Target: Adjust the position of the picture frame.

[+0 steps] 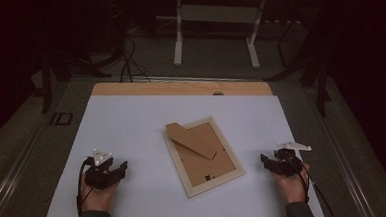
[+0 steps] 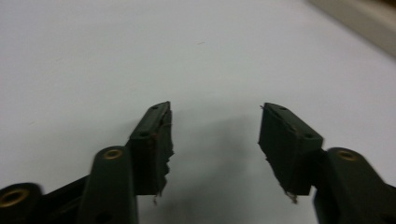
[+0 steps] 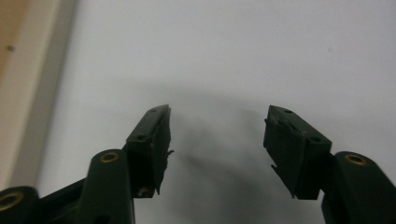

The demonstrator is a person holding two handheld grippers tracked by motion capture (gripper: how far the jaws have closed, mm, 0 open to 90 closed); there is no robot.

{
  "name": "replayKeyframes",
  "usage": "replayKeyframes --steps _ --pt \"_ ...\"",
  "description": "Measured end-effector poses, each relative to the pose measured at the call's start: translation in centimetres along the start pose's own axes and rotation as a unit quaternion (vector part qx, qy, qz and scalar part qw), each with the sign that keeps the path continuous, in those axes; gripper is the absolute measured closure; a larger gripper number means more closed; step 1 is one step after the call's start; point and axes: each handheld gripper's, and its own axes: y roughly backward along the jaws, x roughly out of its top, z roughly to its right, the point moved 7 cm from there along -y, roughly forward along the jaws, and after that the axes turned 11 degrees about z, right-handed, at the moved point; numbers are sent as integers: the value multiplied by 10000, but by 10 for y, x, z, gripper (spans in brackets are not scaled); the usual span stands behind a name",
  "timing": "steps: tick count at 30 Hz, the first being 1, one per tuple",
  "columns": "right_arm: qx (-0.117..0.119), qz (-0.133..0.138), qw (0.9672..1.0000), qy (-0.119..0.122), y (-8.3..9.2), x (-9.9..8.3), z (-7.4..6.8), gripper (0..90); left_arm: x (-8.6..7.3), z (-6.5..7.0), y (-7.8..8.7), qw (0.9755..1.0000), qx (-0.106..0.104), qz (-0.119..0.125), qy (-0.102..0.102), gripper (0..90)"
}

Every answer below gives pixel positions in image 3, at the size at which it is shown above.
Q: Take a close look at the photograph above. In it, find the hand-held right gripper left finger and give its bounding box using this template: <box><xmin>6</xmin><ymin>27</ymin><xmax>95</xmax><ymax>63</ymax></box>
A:
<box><xmin>124</xmin><ymin>104</ymin><xmax>175</xmax><ymax>199</ymax></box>

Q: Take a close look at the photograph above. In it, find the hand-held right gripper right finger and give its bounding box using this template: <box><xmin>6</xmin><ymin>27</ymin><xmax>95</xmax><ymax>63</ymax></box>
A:
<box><xmin>262</xmin><ymin>105</ymin><xmax>332</xmax><ymax>201</ymax></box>

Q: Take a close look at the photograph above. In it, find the white table mat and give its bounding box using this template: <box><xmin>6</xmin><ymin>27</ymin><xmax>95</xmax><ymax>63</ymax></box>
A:
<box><xmin>36</xmin><ymin>0</ymin><xmax>396</xmax><ymax>224</ymax></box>

